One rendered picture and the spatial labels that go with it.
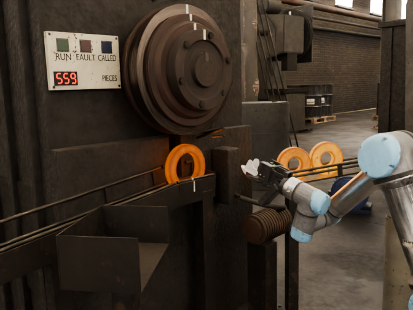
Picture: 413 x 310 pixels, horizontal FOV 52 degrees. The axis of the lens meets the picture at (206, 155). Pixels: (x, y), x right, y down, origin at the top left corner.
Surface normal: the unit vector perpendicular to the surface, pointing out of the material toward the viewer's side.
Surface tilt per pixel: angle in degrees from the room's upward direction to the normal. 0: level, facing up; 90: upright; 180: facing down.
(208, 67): 90
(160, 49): 69
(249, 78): 90
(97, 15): 90
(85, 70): 90
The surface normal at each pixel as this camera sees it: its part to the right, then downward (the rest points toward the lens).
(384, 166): -0.79, 0.02
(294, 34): 0.63, 0.13
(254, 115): -0.38, 0.16
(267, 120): 0.08, 0.15
